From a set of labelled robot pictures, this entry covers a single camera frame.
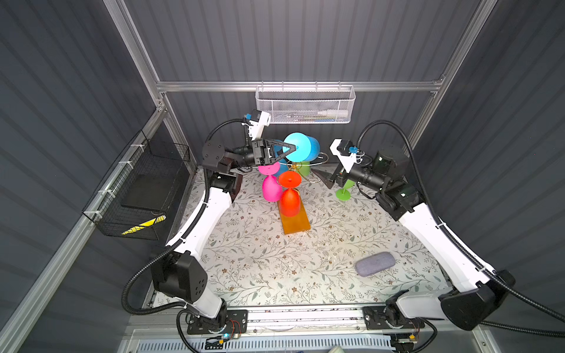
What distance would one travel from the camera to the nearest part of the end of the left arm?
0.54 m

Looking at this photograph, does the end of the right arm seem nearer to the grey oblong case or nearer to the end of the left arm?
the end of the left arm

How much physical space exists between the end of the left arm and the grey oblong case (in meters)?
0.56

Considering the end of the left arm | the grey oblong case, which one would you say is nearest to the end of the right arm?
the end of the left arm

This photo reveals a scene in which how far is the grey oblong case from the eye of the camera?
2.75ft
